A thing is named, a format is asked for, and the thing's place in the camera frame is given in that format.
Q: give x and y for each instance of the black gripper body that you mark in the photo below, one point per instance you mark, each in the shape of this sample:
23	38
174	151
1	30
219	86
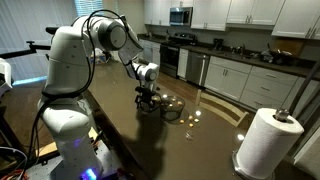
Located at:
150	93

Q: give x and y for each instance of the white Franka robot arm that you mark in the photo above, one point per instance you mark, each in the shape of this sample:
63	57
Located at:
70	60

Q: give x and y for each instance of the white unwrapped sweet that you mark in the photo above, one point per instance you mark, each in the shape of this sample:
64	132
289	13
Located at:
156	99

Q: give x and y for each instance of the small unwrapped sweet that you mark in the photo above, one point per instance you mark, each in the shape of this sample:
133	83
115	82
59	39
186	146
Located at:
196	120
170	105
181	121
191	125
173	99
180	103

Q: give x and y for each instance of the clear-wrapped tan sweet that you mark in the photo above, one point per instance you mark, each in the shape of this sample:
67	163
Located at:
190	117

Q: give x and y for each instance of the black kitchen stove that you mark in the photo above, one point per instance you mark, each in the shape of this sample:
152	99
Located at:
170	55

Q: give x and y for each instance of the crumpled clear wrapper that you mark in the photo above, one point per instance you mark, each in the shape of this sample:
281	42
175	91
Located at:
189	135

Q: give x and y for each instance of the stainless dishwasher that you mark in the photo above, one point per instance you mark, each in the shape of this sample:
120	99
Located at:
197	68

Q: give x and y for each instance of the colourful box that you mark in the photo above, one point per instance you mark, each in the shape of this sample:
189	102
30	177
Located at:
99	56

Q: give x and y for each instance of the light wooden chair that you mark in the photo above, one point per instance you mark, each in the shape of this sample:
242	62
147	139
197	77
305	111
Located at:
226	111

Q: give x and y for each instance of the white door base cabinet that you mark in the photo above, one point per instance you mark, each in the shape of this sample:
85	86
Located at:
226	80

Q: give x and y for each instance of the white upper cabinet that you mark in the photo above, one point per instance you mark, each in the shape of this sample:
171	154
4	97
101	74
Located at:
210	13
296	18
255	11
156	11

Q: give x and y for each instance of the stainless microwave oven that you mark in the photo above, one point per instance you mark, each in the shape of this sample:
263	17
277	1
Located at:
180	16

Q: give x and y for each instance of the dark countertop appliance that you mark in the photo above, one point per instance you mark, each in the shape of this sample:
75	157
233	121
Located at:
218	44

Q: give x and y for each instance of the dark kitchen countertop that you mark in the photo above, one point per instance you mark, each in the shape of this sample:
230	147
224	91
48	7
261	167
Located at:
240	59

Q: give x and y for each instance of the white paper towel roll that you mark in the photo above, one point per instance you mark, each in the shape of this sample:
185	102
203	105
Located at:
266	143
238	166

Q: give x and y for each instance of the window blind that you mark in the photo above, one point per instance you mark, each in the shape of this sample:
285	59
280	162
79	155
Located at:
88	6

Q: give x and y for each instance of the white drawer base cabinet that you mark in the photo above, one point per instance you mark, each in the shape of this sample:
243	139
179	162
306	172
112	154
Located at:
270	88

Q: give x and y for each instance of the pile of dishes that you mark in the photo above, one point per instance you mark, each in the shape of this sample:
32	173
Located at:
276	56

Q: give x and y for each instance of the wooden cutting board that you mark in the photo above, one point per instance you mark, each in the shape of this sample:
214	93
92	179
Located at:
289	46

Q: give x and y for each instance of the black tripod pole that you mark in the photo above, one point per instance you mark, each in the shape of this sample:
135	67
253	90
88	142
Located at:
303	86

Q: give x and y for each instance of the white end base cabinet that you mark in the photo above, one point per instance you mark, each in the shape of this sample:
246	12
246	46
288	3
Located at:
308	100

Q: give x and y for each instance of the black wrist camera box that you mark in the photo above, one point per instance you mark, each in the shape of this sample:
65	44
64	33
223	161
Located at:
138	92

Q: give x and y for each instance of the robot mounting base plate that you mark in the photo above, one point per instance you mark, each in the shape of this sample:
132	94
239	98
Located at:
113	163

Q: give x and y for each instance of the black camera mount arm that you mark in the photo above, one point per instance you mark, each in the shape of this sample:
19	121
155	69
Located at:
23	51

